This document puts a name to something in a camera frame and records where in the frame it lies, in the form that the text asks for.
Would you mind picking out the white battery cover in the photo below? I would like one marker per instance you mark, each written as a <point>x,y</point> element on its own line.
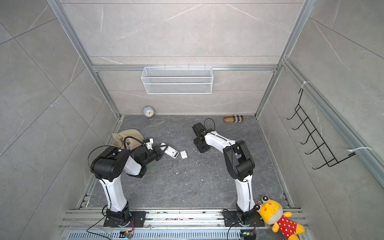
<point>183,155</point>

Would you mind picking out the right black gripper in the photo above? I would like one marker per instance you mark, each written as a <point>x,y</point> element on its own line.
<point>201,150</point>

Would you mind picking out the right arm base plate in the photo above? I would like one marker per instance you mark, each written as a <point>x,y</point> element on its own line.
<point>239,219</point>

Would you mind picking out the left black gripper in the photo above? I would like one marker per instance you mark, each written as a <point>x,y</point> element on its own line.
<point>158,152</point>

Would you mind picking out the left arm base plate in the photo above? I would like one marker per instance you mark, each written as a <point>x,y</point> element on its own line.
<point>125,219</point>

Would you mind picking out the white wire mesh basket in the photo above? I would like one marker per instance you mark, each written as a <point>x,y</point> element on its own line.
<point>178,80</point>

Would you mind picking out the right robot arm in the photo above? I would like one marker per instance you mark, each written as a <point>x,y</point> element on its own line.
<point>239,163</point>

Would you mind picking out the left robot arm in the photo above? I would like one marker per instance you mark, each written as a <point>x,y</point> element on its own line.
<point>108,168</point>

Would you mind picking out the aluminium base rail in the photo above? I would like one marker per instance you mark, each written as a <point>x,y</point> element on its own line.
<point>176,224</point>

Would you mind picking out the yellow plush toy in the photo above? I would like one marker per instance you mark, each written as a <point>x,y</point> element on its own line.
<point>272,213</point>

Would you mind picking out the beige cap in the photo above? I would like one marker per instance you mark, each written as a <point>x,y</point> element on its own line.
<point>128,139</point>

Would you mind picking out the white remote control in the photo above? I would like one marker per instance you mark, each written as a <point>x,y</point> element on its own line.
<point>171,152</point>

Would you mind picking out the black wall hook rack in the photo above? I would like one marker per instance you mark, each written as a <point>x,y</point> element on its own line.
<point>315,136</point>

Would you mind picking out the plaid striped slipper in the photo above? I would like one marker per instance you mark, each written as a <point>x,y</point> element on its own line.
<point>233,119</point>

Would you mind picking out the small round grey clock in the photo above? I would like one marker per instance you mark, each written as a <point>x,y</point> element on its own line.
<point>149,112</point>

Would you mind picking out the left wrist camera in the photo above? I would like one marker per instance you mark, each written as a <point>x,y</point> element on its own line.
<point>149,143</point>

